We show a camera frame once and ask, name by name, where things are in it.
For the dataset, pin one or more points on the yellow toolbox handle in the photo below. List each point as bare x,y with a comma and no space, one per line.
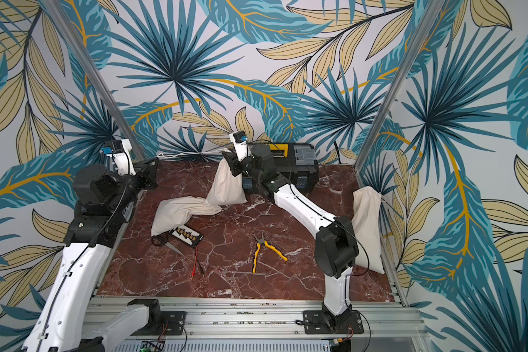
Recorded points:
280,150

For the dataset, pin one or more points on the black plastic toolbox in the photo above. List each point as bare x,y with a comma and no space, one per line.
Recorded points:
301,166

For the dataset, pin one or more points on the aluminium corner post right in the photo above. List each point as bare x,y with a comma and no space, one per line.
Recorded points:
420,34

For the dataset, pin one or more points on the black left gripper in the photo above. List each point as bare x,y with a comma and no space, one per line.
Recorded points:
146,174

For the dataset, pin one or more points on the black handled scissors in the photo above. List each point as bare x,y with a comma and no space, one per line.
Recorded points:
160,240

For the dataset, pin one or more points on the cream cloth drawstring bag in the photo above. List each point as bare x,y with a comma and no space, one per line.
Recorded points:
226,190

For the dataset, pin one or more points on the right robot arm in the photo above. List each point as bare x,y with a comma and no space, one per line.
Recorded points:
336,246

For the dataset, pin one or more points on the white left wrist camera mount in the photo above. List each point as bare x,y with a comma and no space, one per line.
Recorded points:
119,152

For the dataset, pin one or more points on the aluminium corner post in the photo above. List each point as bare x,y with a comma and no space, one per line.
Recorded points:
61,20
420,34

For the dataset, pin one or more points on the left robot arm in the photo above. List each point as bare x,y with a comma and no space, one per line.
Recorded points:
103,197

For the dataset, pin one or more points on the red test probe lead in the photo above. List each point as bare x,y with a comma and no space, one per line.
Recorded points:
194,263

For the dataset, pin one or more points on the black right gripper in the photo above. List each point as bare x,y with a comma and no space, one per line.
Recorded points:
233,164

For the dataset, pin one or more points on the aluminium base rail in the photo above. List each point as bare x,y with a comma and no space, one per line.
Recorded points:
270,325

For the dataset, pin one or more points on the aluminium corner post left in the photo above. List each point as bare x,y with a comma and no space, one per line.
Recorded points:
61,20

